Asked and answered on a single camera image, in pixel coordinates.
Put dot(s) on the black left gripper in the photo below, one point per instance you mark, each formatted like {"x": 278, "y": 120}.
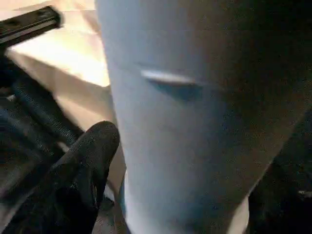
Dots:
{"x": 29, "y": 23}

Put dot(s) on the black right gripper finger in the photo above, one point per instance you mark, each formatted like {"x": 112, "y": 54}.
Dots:
{"x": 73, "y": 185}

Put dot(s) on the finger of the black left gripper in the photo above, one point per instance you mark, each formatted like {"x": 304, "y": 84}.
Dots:
{"x": 44, "y": 114}

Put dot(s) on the white plastic table top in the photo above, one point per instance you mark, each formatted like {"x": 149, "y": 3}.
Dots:
{"x": 63, "y": 58}

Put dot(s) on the white plastic table leg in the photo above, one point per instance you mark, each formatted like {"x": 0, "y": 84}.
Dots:
{"x": 195, "y": 122}

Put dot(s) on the black plastic mat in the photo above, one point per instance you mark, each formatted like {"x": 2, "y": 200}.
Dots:
{"x": 292, "y": 185}

